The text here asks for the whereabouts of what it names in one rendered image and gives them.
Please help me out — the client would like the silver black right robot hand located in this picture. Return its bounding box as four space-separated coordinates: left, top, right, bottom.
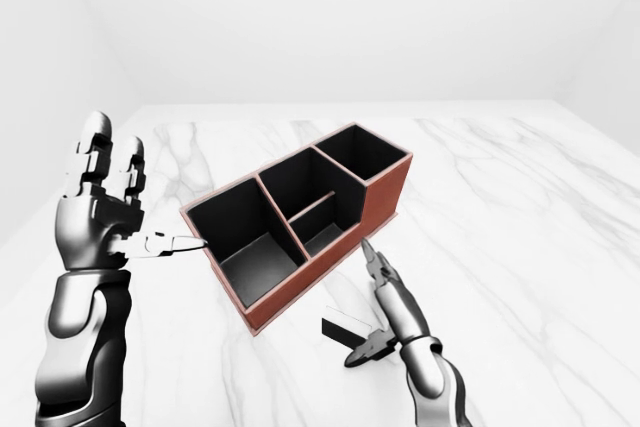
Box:
343 238 434 368

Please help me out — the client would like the white book with black spine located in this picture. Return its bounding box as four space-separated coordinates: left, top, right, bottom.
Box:
321 304 399 361

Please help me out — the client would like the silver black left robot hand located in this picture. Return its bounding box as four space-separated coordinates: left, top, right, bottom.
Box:
53 110 209 273

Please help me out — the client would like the red-brown desk caddy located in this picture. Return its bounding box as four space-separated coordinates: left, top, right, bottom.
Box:
179 121 415 337

